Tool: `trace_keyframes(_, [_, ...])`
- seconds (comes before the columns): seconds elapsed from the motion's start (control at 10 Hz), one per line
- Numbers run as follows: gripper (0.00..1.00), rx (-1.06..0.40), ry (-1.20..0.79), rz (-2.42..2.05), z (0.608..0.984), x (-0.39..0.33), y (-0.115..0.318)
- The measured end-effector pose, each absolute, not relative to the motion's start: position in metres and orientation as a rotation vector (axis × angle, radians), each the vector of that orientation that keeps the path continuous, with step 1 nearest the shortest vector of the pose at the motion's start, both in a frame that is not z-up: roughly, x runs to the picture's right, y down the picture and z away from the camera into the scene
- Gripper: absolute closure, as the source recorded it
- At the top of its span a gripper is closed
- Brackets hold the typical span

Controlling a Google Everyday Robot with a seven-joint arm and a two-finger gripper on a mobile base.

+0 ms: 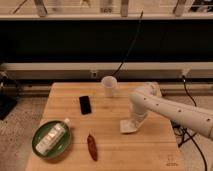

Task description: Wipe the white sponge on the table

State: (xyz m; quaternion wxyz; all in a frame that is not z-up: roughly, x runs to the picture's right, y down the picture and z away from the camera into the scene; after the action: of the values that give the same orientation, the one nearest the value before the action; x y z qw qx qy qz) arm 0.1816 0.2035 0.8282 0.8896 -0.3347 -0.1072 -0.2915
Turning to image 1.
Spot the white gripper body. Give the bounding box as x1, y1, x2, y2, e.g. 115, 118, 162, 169
131, 108, 148, 130

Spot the white sponge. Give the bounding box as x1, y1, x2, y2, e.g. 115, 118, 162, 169
120, 120, 137, 134

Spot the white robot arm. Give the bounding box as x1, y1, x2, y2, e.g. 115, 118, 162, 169
130, 82, 213, 140

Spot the white plastic cup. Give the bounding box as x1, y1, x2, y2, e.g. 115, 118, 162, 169
101, 76, 117, 97

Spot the black smartphone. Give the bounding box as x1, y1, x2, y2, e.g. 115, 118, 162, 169
79, 96, 92, 115

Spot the red chili pepper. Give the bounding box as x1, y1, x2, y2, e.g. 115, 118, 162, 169
87, 134, 98, 161

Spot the green plate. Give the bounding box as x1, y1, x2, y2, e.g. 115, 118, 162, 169
32, 118, 72, 160

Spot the clear plastic bottle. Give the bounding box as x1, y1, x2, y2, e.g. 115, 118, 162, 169
35, 118, 70, 156

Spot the black cable at right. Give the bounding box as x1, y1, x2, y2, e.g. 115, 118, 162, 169
170, 75, 208, 171

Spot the black cable on wall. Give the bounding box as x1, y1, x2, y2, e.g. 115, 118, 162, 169
109, 9, 145, 77

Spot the white wall outlet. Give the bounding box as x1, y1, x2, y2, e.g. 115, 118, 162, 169
91, 70, 98, 79

